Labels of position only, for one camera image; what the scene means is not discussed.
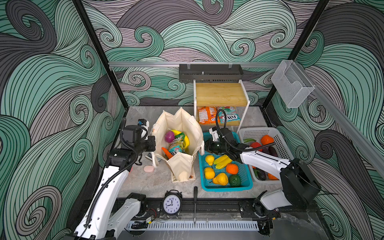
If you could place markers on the green Fox's candy bag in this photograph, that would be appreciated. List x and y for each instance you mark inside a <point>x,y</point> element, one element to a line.
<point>231,113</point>

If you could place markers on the clear plastic wall holder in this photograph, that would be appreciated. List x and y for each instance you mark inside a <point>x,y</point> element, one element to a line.
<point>292,83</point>

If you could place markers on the orange Fox's candy bag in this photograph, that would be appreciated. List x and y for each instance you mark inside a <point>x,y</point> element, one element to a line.
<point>207,115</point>

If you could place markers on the orange tangerine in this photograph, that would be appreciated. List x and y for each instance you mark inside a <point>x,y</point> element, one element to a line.
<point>232,169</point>

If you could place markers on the red green candy bag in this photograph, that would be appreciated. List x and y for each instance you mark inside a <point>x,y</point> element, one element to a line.
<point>174,149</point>

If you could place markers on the cream canvas grocery bag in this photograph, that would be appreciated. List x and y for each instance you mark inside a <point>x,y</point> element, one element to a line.
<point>181,164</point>

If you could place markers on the pink round sponge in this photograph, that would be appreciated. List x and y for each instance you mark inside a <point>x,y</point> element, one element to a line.
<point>148,169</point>

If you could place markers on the yellow pear front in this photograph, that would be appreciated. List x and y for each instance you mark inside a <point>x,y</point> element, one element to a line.
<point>221,179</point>

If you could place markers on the small yellow banana bunch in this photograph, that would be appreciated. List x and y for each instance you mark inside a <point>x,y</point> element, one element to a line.
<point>222,162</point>

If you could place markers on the yellow lemon middle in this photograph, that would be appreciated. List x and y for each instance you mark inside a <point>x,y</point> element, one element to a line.
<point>210,159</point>

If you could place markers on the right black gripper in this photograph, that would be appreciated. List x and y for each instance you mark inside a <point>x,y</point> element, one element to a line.
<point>208,147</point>

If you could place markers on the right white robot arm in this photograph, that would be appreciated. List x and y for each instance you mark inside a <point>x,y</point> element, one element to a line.
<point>299,185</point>

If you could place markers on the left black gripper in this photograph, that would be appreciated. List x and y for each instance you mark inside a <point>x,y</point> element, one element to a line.
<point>150,139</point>

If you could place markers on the orange carrot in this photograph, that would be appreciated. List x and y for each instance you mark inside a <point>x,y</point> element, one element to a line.
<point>167,153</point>

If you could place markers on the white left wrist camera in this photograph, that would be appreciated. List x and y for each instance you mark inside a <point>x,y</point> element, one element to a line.
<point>144,123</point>

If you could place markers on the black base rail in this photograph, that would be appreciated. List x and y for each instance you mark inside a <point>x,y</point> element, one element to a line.
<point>244,207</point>

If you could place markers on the dark green cucumber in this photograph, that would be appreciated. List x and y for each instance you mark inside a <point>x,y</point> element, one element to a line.
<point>260,175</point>

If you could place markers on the orange bell pepper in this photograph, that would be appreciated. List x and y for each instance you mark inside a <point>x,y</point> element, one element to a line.
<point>267,140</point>

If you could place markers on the yellow green candy bag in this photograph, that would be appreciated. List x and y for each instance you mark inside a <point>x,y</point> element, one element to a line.
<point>180,139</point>

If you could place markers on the white grey stapler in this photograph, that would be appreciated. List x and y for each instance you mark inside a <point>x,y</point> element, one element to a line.
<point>149,156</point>

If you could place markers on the white wooden two-tier shelf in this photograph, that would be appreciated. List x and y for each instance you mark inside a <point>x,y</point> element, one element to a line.
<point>207,94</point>

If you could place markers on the black metal wall tray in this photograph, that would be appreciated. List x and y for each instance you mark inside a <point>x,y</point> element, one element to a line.
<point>210,73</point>

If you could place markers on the black alarm clock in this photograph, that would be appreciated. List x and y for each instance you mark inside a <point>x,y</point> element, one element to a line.
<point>172,203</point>

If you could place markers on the large yellow banana bunch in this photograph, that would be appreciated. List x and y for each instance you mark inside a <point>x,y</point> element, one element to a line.
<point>186,139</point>

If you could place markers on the orange mini pumpkin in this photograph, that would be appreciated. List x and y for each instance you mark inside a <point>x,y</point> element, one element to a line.
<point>272,178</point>

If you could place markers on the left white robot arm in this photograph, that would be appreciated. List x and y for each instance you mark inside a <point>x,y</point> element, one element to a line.
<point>99,222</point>

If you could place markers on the red tomato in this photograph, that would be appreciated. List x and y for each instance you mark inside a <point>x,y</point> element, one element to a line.
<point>255,145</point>

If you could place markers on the green avocado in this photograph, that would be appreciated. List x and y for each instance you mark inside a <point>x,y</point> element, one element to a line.
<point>235,181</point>

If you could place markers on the black handled screwdriver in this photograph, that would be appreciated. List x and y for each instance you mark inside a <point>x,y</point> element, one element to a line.
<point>195,204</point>

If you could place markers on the purple eggplant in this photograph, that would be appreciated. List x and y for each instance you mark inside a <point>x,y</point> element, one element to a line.
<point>273,152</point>

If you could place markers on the white slotted cable duct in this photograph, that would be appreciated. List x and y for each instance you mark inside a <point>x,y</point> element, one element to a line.
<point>203,226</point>

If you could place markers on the purple onion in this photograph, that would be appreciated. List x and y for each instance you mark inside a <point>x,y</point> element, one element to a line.
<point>169,136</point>

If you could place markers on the yellow orange bottom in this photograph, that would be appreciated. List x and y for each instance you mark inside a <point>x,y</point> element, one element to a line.
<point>209,173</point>

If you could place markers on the teal plastic fruit basket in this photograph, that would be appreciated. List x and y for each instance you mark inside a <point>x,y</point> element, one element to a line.
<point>208,186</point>

